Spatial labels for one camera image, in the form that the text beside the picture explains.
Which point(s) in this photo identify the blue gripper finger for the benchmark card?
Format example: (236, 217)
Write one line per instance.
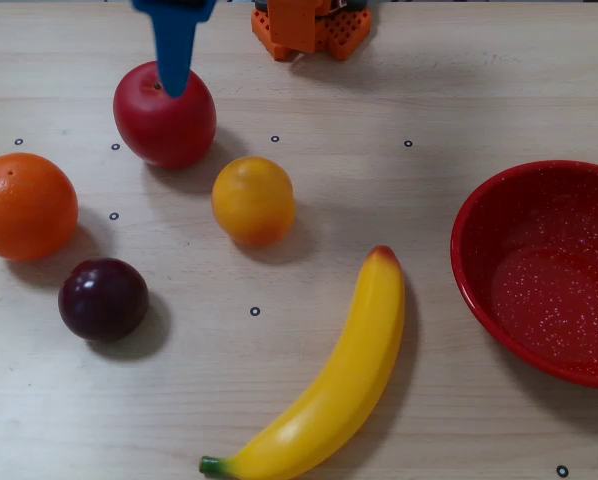
(175, 55)

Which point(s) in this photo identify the dark purple plum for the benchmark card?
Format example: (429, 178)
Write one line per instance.
(103, 300)

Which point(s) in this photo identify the orange robot base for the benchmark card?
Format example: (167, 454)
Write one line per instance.
(349, 32)

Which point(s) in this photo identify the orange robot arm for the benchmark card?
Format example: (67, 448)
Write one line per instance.
(294, 25)

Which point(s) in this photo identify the red speckled bowl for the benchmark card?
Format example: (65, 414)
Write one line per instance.
(549, 280)

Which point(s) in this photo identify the red apple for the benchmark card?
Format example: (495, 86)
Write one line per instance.
(165, 130)

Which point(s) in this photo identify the yellow round fruit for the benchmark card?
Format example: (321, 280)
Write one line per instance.
(253, 201)

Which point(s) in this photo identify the orange fruit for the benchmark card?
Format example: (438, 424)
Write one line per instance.
(25, 206)

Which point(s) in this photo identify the yellow banana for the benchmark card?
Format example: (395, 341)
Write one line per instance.
(339, 370)

